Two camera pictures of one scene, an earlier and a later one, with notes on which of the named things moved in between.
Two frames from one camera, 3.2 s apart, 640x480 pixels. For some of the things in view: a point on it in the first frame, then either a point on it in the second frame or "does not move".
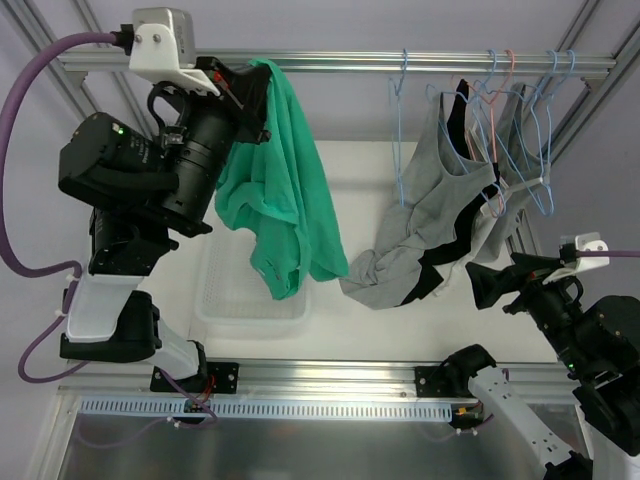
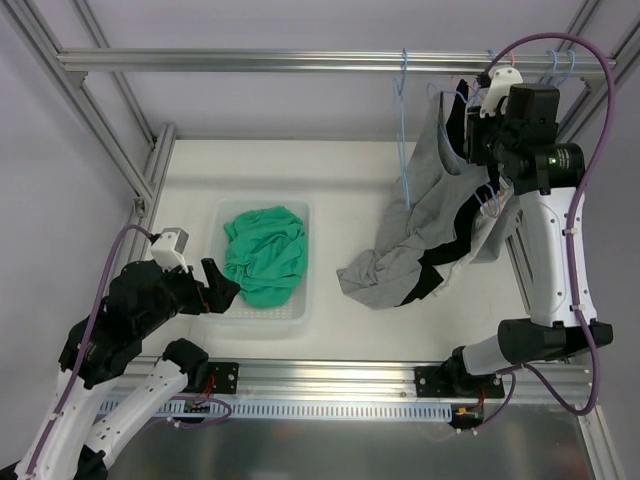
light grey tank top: (438, 196) does not move
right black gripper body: (516, 282) → (476, 138)
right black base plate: (438, 382) does not move
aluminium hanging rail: (376, 61) does not move
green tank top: (280, 190) → (266, 255)
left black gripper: (240, 100) → (203, 293)
